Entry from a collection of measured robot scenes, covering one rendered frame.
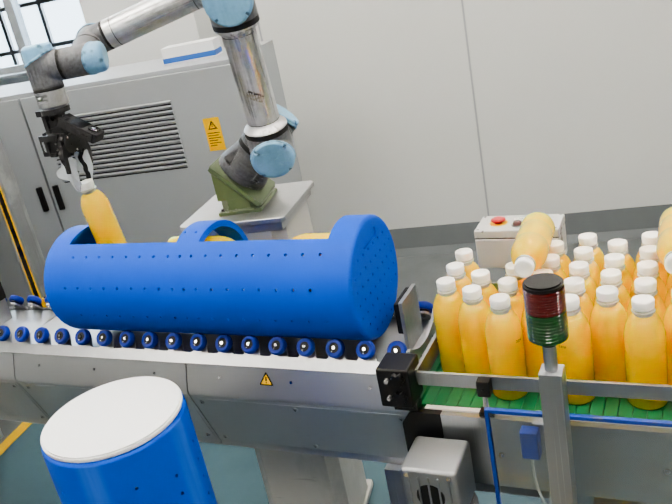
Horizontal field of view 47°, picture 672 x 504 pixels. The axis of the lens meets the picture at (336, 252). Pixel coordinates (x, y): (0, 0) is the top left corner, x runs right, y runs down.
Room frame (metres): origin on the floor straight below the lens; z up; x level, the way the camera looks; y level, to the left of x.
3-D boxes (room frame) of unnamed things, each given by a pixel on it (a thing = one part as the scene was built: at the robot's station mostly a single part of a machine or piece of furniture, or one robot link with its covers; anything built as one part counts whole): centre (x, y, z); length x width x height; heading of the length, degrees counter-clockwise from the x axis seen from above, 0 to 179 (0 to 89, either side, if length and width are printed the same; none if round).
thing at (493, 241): (1.73, -0.45, 1.05); 0.20 x 0.10 x 0.10; 62
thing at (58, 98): (1.96, 0.61, 1.58); 0.08 x 0.08 x 0.05
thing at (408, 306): (1.57, -0.13, 0.99); 0.10 x 0.02 x 0.12; 152
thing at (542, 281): (1.08, -0.30, 1.18); 0.06 x 0.06 x 0.16
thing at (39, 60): (1.96, 0.61, 1.66); 0.09 x 0.08 x 0.11; 90
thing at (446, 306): (1.46, -0.21, 1.00); 0.07 x 0.07 x 0.20
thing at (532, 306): (1.08, -0.30, 1.23); 0.06 x 0.06 x 0.04
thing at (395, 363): (1.37, -0.08, 0.95); 0.10 x 0.07 x 0.10; 152
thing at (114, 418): (1.33, 0.49, 1.03); 0.28 x 0.28 x 0.01
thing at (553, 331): (1.08, -0.30, 1.18); 0.06 x 0.06 x 0.05
